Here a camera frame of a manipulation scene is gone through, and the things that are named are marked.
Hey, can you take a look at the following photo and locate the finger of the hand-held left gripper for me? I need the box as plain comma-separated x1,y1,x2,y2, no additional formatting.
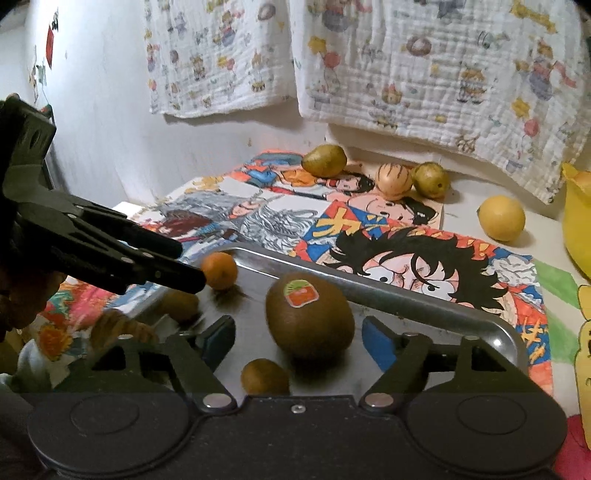
51,239,208,295
55,191,184,260

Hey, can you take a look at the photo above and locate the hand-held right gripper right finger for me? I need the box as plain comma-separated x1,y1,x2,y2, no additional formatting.
360,318,519,411

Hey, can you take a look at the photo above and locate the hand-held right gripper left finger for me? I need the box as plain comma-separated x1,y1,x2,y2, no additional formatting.
88,316,239,411

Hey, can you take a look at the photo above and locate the metal tray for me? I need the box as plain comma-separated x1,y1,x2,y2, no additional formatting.
134,242,530,398

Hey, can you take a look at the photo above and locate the small brown round fruit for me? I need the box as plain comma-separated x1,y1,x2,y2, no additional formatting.
159,289,201,324
239,358,291,397

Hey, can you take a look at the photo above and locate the striped pepino melon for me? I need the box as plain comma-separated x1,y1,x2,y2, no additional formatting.
89,308,156,352
374,162,414,202

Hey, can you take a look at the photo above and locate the small orange tangerine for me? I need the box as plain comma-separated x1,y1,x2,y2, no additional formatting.
200,251,240,292

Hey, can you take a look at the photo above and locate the brown kiwi with sticker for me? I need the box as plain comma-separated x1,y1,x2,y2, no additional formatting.
265,272,356,361

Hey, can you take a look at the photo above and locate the green-brown pear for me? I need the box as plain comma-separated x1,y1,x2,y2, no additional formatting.
411,162,451,199
300,143,348,178

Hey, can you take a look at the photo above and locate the yellow lemon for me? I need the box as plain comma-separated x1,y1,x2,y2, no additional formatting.
476,194,527,243

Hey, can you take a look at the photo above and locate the spiky-haired cartoon drawing sheet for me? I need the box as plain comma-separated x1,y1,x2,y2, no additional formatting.
290,203,556,398

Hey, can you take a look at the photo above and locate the yellow bear drawing sheet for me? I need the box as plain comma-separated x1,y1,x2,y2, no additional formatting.
531,258,591,464

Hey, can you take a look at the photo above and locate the printed white muslin cloth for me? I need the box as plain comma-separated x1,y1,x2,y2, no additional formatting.
288,0,591,206
143,0,299,119

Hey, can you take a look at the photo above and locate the yellow plastic bowl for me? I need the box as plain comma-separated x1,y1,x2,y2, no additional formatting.
560,162,591,278

